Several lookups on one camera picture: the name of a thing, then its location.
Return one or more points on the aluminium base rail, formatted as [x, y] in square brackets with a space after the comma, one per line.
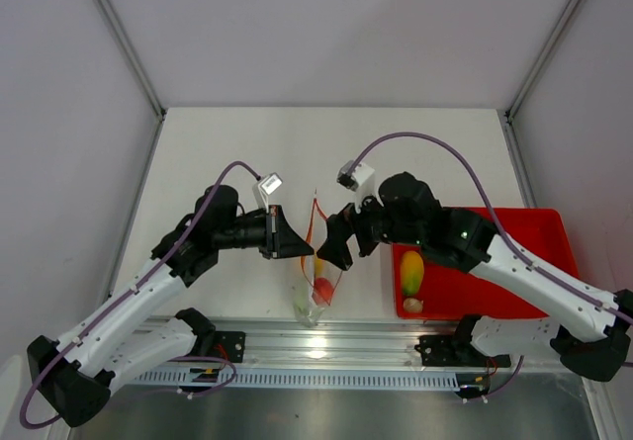
[384, 345]

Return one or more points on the green apple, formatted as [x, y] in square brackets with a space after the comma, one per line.
[301, 299]

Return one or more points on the clear orange zip top bag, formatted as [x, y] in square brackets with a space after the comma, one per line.
[315, 237]

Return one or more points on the peach fruit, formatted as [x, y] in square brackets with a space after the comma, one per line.
[323, 291]

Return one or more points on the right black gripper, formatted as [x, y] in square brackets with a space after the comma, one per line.
[340, 228]

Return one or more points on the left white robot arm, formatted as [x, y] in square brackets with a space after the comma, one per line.
[79, 371]

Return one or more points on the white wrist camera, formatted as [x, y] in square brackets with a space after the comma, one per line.
[359, 178]
[264, 188]

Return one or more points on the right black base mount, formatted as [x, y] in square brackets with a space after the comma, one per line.
[443, 350]

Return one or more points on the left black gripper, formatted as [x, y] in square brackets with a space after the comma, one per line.
[280, 240]

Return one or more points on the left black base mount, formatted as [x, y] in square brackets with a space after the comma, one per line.
[228, 345]

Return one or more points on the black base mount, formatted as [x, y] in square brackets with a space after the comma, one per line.
[443, 350]
[228, 345]

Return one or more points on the garlic bulb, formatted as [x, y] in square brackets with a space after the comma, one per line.
[412, 305]

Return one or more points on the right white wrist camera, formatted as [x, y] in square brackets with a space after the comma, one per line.
[359, 178]

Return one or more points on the right aluminium frame post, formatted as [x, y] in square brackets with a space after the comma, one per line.
[553, 39]

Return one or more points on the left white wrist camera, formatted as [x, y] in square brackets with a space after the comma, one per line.
[264, 188]

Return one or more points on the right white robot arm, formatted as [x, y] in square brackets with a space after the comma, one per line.
[583, 326]

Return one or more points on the slotted cable duct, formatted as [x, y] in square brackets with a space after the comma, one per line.
[409, 380]

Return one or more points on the left aluminium frame post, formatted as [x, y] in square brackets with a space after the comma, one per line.
[127, 50]

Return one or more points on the yellow green mango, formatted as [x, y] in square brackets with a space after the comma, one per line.
[411, 273]

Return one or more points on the aluminium frame post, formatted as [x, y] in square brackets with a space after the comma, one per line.
[127, 50]
[553, 39]

